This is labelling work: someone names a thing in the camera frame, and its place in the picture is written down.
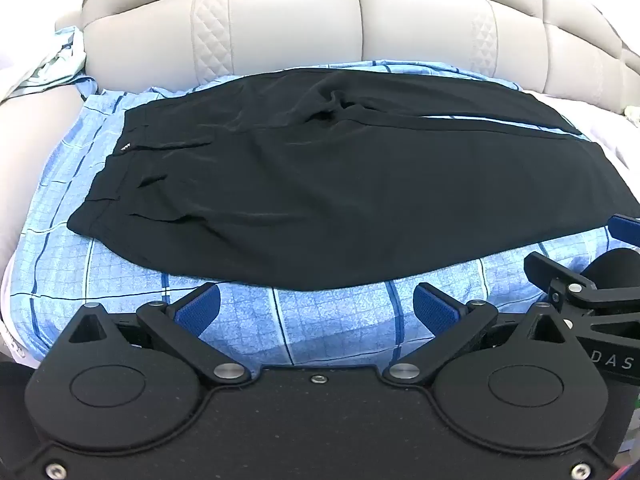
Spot blue checked bedsheet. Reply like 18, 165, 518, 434
2, 58, 640, 367

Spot light blue crumpled cloth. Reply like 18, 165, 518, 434
12, 26, 96, 102

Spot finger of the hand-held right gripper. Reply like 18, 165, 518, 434
606, 213, 640, 250
524, 251, 598, 295

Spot grey leather sofa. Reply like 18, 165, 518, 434
0, 0, 640, 281

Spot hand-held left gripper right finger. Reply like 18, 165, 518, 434
382, 282, 577, 384

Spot black pants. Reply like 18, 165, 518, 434
67, 69, 593, 292

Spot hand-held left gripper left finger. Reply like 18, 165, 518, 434
65, 282, 252, 384

